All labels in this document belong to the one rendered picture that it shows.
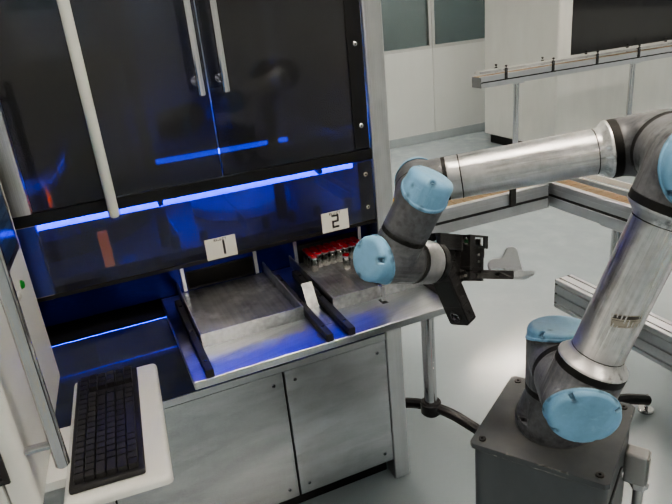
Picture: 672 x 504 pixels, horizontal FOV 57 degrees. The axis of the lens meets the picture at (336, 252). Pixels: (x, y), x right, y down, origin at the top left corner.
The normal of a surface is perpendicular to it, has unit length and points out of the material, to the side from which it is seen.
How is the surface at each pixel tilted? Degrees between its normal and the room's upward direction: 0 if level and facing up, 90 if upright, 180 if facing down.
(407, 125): 90
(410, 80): 90
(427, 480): 0
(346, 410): 90
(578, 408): 97
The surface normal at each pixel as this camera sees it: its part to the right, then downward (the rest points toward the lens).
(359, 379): 0.40, 0.31
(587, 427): -0.14, 0.50
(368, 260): -0.76, -0.04
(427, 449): -0.09, -0.92
